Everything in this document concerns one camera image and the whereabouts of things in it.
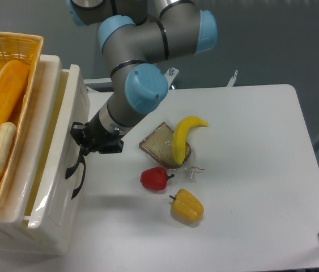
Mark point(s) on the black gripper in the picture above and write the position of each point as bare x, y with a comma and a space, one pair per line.
94, 137

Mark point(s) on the white top drawer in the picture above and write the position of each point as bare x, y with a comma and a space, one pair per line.
53, 207

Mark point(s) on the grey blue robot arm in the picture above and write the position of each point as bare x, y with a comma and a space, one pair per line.
132, 43

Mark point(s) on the wrapped bread slice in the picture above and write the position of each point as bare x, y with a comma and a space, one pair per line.
158, 146

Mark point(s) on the red bell pepper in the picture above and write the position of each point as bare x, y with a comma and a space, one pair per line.
155, 178

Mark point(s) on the cream small squash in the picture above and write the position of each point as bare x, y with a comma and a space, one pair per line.
7, 133

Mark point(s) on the yellow banana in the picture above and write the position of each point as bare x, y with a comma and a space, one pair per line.
180, 134

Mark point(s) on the yellow bell pepper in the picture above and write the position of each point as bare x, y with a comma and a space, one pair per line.
186, 206

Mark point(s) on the yellow wicker basket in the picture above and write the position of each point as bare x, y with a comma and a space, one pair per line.
19, 56

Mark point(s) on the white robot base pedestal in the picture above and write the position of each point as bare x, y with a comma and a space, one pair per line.
105, 84

